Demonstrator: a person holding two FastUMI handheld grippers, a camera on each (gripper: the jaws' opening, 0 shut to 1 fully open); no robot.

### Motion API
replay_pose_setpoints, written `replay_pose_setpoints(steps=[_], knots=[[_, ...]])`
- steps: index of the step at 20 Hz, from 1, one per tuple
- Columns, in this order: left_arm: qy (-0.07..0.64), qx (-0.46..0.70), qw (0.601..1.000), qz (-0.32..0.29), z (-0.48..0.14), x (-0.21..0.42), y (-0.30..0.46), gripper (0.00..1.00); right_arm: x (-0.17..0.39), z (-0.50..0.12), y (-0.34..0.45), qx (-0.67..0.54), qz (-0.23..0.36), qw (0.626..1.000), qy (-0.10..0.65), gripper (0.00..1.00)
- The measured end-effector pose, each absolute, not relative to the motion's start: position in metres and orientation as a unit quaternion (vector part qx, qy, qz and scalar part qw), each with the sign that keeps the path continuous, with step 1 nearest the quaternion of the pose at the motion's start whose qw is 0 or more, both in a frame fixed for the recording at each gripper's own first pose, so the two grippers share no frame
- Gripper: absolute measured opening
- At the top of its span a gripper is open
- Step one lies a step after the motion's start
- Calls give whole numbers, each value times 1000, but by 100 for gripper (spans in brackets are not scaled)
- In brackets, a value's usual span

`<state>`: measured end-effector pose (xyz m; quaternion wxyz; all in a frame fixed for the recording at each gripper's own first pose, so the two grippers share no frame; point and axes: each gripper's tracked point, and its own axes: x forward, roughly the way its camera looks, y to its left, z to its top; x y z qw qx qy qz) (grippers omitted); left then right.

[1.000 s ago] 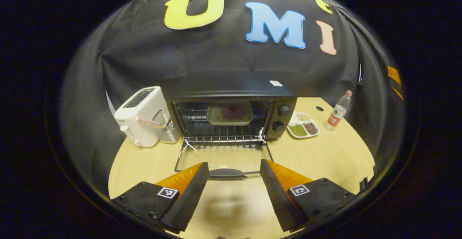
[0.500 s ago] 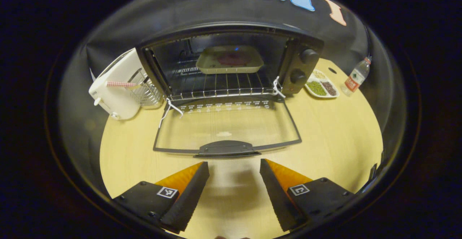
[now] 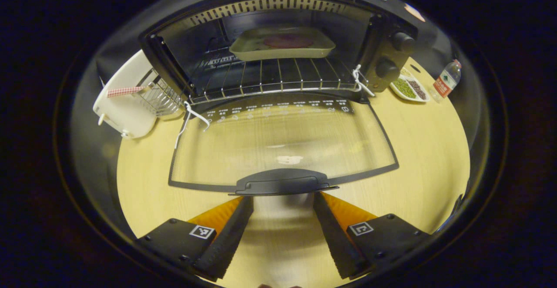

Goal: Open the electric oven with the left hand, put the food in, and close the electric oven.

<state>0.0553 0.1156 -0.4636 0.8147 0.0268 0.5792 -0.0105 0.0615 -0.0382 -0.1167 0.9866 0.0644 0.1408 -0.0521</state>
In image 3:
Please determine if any white divided dish of beans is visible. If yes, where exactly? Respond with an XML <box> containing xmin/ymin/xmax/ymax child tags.
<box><xmin>389</xmin><ymin>67</ymin><xmax>430</xmax><ymax>103</ymax></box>

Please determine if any white cord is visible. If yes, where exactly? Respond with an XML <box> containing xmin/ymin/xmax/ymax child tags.
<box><xmin>352</xmin><ymin>64</ymin><xmax>376</xmax><ymax>97</ymax></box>
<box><xmin>174</xmin><ymin>101</ymin><xmax>212</xmax><ymax>149</ymax></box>

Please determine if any oven wire rack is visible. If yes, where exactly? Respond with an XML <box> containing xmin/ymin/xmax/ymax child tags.
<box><xmin>189</xmin><ymin>57</ymin><xmax>370</xmax><ymax>104</ymax></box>

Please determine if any plastic bottle with red label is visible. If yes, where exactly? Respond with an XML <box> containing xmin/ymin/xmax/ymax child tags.
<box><xmin>432</xmin><ymin>60</ymin><xmax>462</xmax><ymax>99</ymax></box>

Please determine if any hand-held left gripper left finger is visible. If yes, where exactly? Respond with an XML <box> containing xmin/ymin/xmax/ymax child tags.
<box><xmin>137</xmin><ymin>196</ymin><xmax>254</xmax><ymax>281</ymax></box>

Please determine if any black backdrop cloth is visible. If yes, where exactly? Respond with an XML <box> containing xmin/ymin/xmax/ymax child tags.
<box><xmin>70</xmin><ymin>0</ymin><xmax>488</xmax><ymax>171</ymax></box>

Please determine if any white toaster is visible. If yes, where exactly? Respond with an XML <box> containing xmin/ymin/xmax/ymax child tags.
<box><xmin>93</xmin><ymin>50</ymin><xmax>183</xmax><ymax>139</ymax></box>

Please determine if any black electric oven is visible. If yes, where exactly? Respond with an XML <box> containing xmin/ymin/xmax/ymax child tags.
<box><xmin>138</xmin><ymin>0</ymin><xmax>419</xmax><ymax>197</ymax></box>

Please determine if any pink round meat slice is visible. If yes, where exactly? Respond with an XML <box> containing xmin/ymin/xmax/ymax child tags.
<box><xmin>263</xmin><ymin>34</ymin><xmax>315</xmax><ymax>48</ymax></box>

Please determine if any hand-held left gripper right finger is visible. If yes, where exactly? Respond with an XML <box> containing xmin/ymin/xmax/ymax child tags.
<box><xmin>313</xmin><ymin>191</ymin><xmax>432</xmax><ymax>280</ymax></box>

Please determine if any small wire basket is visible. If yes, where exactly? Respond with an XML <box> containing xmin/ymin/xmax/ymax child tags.
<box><xmin>138</xmin><ymin>76</ymin><xmax>185</xmax><ymax>117</ymax></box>

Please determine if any red checked strip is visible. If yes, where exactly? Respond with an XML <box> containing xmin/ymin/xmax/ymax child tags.
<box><xmin>107</xmin><ymin>86</ymin><xmax>147</xmax><ymax>98</ymax></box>

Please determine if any cream square plate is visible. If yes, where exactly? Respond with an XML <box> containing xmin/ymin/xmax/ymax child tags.
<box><xmin>229</xmin><ymin>27</ymin><xmax>336</xmax><ymax>61</ymax></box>

